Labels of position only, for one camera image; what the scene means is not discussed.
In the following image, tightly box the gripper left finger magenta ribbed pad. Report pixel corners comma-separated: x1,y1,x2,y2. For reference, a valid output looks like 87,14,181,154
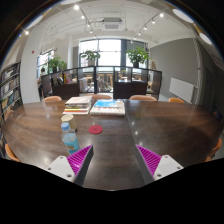
46,145,93,186

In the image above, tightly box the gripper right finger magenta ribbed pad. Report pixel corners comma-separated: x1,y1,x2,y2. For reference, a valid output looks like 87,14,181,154
136,145,183,184

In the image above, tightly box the clear plastic water bottle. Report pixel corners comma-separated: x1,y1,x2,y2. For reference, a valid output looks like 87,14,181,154
61,122,80,154

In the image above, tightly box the red round coaster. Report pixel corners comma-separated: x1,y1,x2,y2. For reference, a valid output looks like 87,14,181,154
89,125,103,134

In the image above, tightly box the cream paper cup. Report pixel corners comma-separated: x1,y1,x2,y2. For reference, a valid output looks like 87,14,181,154
61,114,77,130

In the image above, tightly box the left stack of books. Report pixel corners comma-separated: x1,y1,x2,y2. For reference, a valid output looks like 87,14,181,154
64,96,92,115

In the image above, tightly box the stack of books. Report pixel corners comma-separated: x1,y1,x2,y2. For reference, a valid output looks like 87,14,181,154
64,96,92,115
90,99,125,116

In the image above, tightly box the orange chair left near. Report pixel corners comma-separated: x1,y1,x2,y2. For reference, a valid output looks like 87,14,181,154
5,144,20,162

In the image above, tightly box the orange chair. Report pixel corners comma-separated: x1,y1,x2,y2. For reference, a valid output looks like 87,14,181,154
92,94,112,99
43,96,62,102
168,98,184,103
204,138,222,162
5,144,20,162
129,95,157,102

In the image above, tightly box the right stack of books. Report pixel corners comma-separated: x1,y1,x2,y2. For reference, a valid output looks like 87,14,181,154
90,99,125,116

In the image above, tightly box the orange chair right near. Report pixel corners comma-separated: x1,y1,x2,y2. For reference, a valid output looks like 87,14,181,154
204,138,222,162

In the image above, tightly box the orange chair far right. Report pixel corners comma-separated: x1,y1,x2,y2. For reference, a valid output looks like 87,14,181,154
168,98,184,103

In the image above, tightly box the orange chair centre right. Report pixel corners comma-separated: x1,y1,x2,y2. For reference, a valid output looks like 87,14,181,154
129,95,157,102

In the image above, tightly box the orange chair far left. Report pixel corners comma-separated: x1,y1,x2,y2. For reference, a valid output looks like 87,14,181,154
43,96,62,102

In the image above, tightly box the orange chair centre left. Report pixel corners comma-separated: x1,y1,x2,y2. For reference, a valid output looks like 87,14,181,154
92,94,112,99

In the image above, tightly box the white whiteboard panel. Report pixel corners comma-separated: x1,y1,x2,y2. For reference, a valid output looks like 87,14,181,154
169,78,194,103

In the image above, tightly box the dark shelf partition unit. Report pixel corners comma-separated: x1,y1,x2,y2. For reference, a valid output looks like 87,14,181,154
42,66,162,99

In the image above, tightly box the left potted plant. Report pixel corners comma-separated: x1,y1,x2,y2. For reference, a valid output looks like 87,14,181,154
48,55,66,73

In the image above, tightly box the potted plant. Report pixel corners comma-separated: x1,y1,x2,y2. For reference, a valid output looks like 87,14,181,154
48,55,66,73
81,50,101,66
126,47,149,68

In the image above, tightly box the right potted plant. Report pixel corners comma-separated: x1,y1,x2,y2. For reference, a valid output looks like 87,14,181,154
126,47,149,68

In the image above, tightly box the centre potted plant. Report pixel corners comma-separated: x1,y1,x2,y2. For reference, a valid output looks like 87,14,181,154
81,50,101,66

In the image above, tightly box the ceiling air conditioner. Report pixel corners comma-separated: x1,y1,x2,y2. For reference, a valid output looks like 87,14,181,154
101,17,123,31

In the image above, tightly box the wooden bookshelf left wall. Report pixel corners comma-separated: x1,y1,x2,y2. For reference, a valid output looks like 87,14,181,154
0,61,22,117

